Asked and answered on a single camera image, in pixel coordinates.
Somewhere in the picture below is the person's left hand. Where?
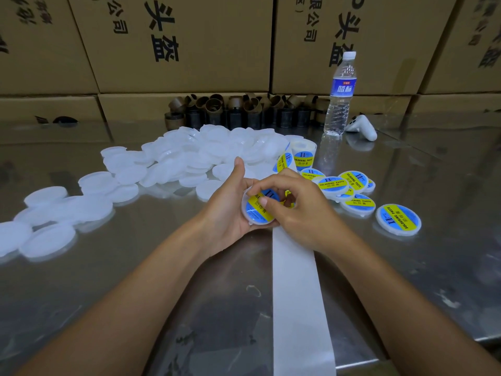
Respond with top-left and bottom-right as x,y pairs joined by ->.
192,158 -> 275,255

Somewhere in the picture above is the person's right hand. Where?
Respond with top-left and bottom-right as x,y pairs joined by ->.
249,170 -> 361,255

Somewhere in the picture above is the pile of white plastic lids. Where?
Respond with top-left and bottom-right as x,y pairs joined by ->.
0,124 -> 306,259

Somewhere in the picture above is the sticker roll with backing strip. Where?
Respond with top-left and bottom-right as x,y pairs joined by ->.
271,139 -> 338,376

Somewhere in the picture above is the person's left forearm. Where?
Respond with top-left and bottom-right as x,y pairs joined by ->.
16,227 -> 220,376

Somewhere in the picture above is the person's right forearm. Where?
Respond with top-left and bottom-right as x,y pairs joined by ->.
335,234 -> 501,376

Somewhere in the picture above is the white handheld controller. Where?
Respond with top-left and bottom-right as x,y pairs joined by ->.
346,115 -> 378,143

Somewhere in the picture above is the row of dark cardboard tubes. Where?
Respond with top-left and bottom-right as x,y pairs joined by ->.
164,93 -> 330,130

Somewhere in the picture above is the clear plastic water bottle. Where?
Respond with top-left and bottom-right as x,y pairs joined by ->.
324,51 -> 358,139

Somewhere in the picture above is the stack of brown cardboard boxes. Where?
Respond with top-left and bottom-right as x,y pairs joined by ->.
0,0 -> 501,122

